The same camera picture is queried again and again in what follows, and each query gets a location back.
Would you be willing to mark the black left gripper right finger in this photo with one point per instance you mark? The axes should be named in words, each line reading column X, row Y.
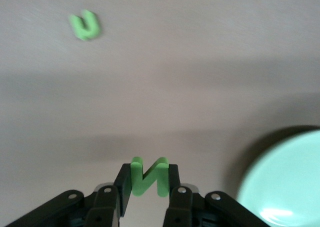
column 185, row 207

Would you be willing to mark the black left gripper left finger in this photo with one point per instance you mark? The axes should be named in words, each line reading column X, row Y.
column 100, row 207

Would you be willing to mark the green foam letter N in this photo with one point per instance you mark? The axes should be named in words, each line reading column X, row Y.
column 162, row 179

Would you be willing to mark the green foam letter u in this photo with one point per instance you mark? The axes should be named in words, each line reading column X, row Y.
column 85, row 33

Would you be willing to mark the green plate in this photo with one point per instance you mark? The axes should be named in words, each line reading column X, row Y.
column 287, row 174

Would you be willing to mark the brown table mat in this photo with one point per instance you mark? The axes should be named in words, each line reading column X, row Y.
column 175, row 74

